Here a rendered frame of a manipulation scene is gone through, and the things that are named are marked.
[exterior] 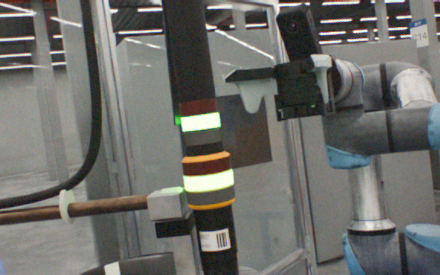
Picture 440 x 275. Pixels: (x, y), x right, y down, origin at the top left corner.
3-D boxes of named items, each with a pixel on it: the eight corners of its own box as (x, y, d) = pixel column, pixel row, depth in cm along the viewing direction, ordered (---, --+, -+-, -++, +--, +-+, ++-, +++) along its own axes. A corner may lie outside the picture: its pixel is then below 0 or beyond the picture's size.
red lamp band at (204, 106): (177, 117, 38) (175, 103, 38) (184, 116, 41) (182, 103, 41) (216, 111, 37) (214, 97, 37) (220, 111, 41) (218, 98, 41)
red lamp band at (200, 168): (179, 178, 37) (176, 163, 37) (187, 170, 42) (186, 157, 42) (229, 172, 37) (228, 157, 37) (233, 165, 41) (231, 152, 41)
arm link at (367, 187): (409, 288, 102) (383, 57, 106) (344, 286, 108) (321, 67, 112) (409, 274, 113) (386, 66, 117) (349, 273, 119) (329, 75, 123)
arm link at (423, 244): (468, 293, 98) (462, 234, 97) (403, 291, 103) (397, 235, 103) (461, 272, 109) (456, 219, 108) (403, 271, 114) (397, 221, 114)
